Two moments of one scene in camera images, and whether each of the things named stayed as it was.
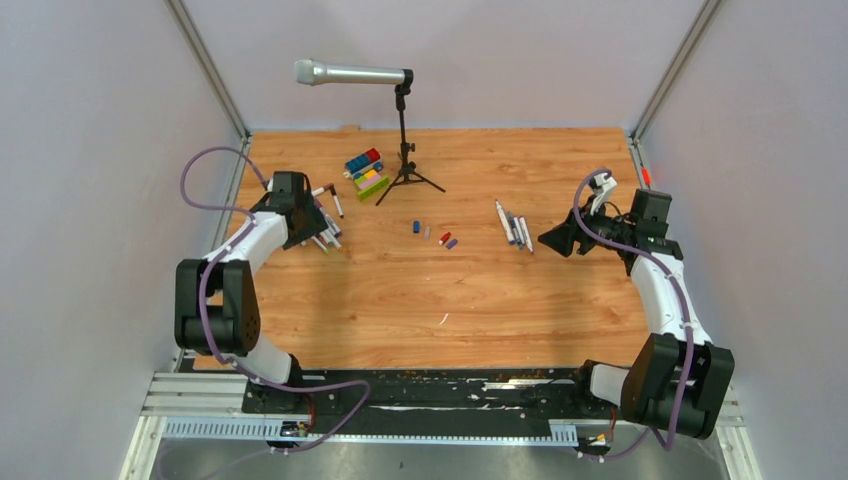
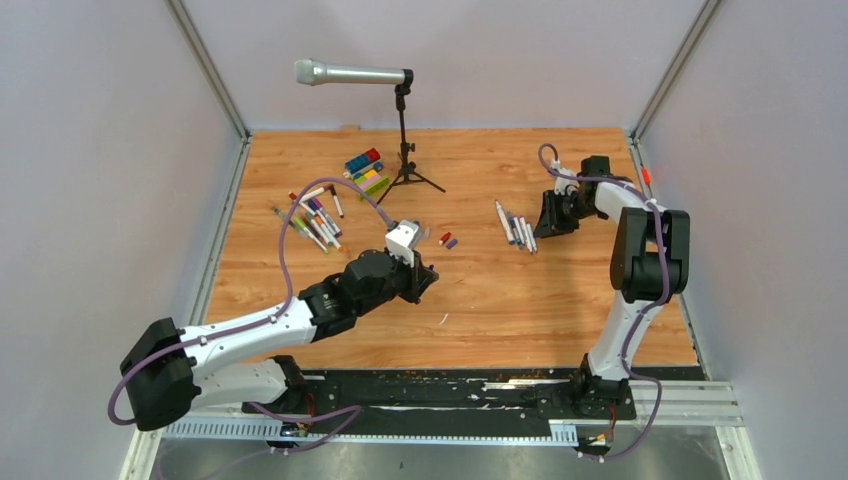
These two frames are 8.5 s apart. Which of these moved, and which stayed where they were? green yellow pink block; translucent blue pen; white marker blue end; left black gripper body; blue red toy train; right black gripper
Moved: right black gripper; left black gripper body
Stayed: translucent blue pen; blue red toy train; green yellow pink block; white marker blue end
